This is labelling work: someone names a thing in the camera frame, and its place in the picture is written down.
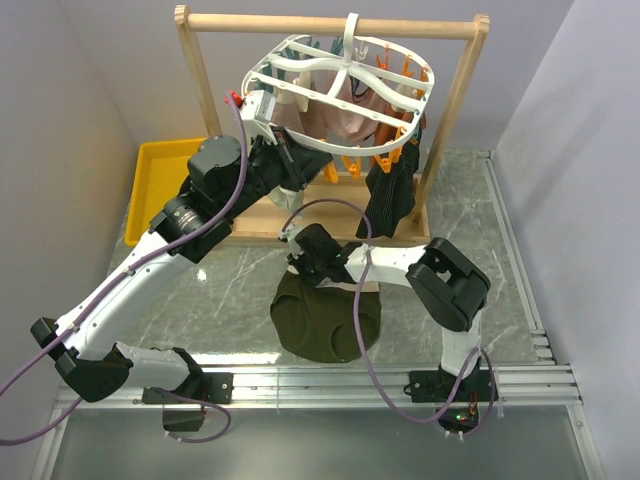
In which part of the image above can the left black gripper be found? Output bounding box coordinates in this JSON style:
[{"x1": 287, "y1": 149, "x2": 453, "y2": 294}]
[{"x1": 222, "y1": 125, "x2": 333, "y2": 220}]

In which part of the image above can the orange plastic clothes clip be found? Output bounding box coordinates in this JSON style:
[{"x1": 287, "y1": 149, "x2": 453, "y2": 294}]
[{"x1": 323, "y1": 160, "x2": 339, "y2": 184}]

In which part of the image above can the olive green underwear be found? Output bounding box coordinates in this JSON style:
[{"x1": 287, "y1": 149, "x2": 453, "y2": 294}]
[{"x1": 270, "y1": 268, "x2": 361, "y2": 363}]

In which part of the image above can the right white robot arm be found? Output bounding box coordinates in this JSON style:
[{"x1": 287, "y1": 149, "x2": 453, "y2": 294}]
[{"x1": 280, "y1": 224, "x2": 498, "y2": 404}]

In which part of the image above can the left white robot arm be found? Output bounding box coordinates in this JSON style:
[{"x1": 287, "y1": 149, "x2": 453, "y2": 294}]
[{"x1": 31, "y1": 129, "x2": 332, "y2": 402}]

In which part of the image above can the pale green hanging underwear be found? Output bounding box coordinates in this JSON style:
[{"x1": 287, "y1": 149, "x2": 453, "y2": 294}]
[{"x1": 268, "y1": 186, "x2": 304, "y2": 214}]

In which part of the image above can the pink hanging underwear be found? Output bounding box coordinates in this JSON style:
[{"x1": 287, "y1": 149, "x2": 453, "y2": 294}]
[{"x1": 271, "y1": 77, "x2": 388, "y2": 144}]

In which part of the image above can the white round clip hanger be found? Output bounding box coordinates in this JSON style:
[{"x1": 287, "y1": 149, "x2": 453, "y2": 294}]
[{"x1": 235, "y1": 14, "x2": 435, "y2": 177}]

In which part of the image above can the rust orange hanging underwear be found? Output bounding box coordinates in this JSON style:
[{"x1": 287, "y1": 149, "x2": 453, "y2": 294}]
[{"x1": 374, "y1": 104, "x2": 414, "y2": 146}]

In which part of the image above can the beige hanging underwear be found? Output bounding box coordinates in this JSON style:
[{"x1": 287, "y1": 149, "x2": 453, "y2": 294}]
[{"x1": 293, "y1": 71, "x2": 313, "y2": 113}]

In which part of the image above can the black striped hanging underwear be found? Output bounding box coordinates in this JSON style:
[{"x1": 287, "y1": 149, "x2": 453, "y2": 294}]
[{"x1": 365, "y1": 117, "x2": 426, "y2": 238}]

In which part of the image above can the wooden clothes rack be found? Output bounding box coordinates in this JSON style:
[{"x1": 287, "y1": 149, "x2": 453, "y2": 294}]
[{"x1": 173, "y1": 4, "x2": 491, "y2": 246}]

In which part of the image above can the yellow plastic bin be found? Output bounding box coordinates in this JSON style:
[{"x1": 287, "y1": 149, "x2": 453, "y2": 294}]
[{"x1": 124, "y1": 138, "x2": 204, "y2": 247}]

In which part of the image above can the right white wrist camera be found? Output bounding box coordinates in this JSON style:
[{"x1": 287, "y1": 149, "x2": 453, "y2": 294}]
[{"x1": 278, "y1": 224, "x2": 302, "y2": 258}]

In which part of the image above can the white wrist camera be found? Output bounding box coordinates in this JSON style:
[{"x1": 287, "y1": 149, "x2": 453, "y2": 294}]
[
  {"x1": 225, "y1": 90, "x2": 276, "y2": 144},
  {"x1": 278, "y1": 224, "x2": 302, "y2": 258}
]

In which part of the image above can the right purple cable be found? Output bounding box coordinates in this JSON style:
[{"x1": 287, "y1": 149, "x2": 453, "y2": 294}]
[{"x1": 279, "y1": 198, "x2": 497, "y2": 436}]

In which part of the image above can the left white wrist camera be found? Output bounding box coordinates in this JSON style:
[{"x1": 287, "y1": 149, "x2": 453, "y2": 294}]
[{"x1": 225, "y1": 90, "x2": 276, "y2": 144}]

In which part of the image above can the aluminium mounting rail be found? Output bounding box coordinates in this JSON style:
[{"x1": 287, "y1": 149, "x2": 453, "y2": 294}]
[{"x1": 54, "y1": 363, "x2": 586, "y2": 411}]

